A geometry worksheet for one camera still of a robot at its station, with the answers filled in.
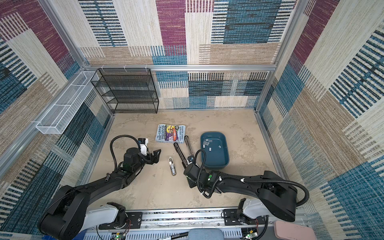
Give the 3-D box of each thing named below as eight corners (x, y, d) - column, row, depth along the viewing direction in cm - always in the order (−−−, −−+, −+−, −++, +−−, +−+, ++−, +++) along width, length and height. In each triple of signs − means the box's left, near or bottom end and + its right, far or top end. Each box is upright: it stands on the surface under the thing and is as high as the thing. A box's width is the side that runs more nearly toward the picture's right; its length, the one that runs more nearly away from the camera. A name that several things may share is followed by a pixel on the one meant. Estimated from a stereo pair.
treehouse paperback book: (156, 143, 103) (155, 140, 100) (159, 127, 112) (158, 124, 109) (185, 143, 103) (184, 140, 100) (185, 127, 112) (185, 124, 109)
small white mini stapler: (172, 176, 89) (171, 172, 85) (168, 161, 95) (167, 157, 91) (176, 174, 89) (176, 171, 85) (173, 160, 95) (172, 156, 91)
